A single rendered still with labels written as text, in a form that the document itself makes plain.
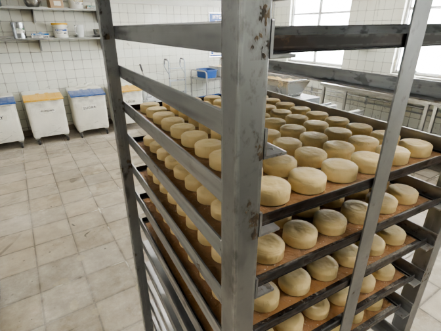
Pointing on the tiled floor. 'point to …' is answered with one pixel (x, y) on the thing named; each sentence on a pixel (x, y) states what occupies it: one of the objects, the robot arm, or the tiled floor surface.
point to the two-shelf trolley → (203, 79)
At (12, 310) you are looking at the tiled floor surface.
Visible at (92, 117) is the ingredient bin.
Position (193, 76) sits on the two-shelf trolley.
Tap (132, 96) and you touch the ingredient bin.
